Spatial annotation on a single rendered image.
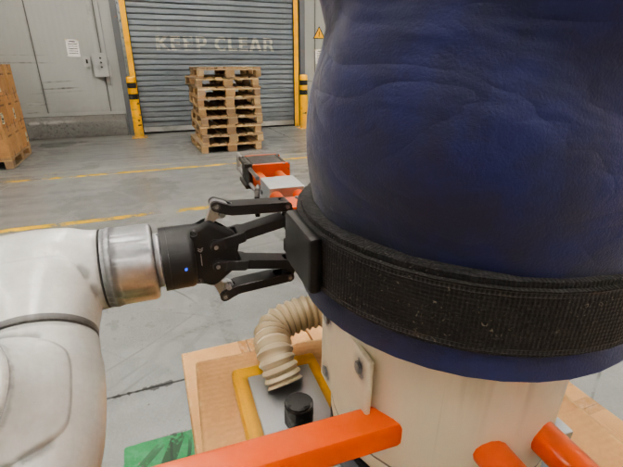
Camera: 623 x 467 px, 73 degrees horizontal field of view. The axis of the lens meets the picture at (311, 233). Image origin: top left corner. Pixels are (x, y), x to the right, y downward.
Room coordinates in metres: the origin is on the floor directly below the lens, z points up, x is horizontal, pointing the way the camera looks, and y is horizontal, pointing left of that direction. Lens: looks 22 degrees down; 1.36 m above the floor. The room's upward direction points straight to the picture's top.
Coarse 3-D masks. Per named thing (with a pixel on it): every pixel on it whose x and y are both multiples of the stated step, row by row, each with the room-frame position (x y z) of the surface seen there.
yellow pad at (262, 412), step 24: (312, 360) 0.40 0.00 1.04; (240, 384) 0.36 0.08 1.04; (264, 384) 0.36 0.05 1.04; (288, 384) 0.36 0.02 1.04; (312, 384) 0.36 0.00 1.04; (240, 408) 0.33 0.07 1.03; (264, 408) 0.32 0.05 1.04; (288, 408) 0.30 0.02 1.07; (312, 408) 0.30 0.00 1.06; (264, 432) 0.29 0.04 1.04
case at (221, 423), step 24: (216, 360) 0.42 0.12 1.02; (240, 360) 0.42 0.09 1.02; (216, 384) 0.38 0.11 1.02; (216, 408) 0.35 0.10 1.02; (576, 408) 0.35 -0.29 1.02; (216, 432) 0.32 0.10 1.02; (240, 432) 0.32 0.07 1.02; (576, 432) 0.32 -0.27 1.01; (600, 432) 0.32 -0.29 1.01; (600, 456) 0.29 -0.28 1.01
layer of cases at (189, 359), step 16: (304, 336) 1.13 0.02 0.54; (320, 336) 1.13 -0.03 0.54; (192, 352) 1.05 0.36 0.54; (208, 352) 1.05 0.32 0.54; (224, 352) 1.05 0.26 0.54; (240, 352) 1.05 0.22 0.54; (192, 368) 0.97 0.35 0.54; (192, 384) 0.91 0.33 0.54; (192, 400) 0.85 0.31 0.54; (576, 400) 0.85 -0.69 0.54; (592, 400) 0.85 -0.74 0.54; (192, 416) 0.80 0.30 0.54; (592, 416) 0.80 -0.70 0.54; (608, 416) 0.80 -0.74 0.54; (192, 432) 1.01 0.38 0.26
